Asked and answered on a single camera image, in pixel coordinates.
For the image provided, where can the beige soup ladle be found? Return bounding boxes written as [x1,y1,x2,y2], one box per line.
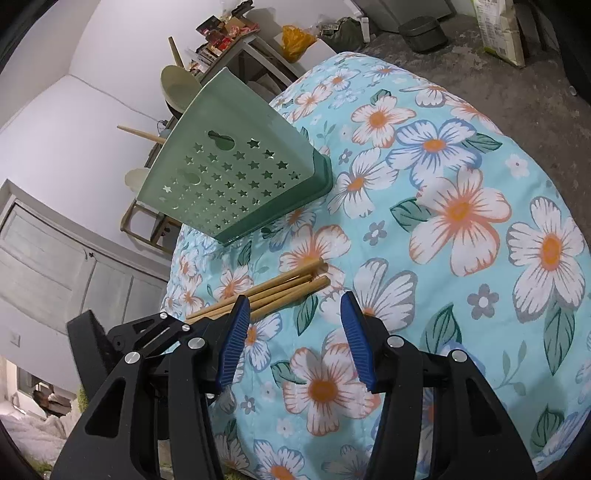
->
[124,167,150,194]

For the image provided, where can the white rice paddle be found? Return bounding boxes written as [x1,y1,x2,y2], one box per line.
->
[160,65,201,113]

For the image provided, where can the white panel door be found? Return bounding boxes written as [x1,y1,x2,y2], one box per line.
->
[1,180,166,334]

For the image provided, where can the wooden chair black seat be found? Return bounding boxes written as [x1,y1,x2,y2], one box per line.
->
[120,200,181,256]

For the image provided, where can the floral blue tablecloth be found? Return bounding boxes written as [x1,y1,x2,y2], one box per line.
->
[163,53,590,479]

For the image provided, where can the green plastic utensil holder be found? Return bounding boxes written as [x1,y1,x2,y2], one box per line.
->
[137,69,332,245]

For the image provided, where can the white work table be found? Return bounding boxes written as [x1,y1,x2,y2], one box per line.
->
[142,32,325,167]

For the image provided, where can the orange plastic bag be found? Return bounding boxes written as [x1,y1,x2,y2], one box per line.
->
[280,25,317,63]

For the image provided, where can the small black pot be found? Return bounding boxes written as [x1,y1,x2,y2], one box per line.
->
[399,16,449,53]

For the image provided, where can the yellow white rice bag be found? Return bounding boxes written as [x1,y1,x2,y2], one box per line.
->
[472,0,525,67]

